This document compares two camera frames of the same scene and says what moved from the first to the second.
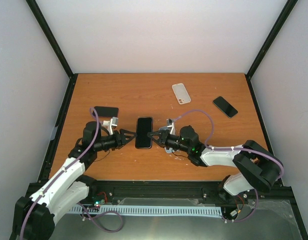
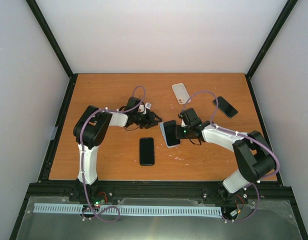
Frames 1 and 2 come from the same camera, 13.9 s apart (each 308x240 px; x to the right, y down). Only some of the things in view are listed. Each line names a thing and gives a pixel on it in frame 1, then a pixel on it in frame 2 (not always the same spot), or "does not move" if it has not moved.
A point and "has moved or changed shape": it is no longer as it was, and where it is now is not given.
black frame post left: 55,47 does not move
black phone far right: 225,107 does not move
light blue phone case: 171,150 has moved or changed shape
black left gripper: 120,143 → 150,120
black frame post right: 271,38 does not move
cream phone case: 181,93 does not move
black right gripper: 163,135 → 178,134
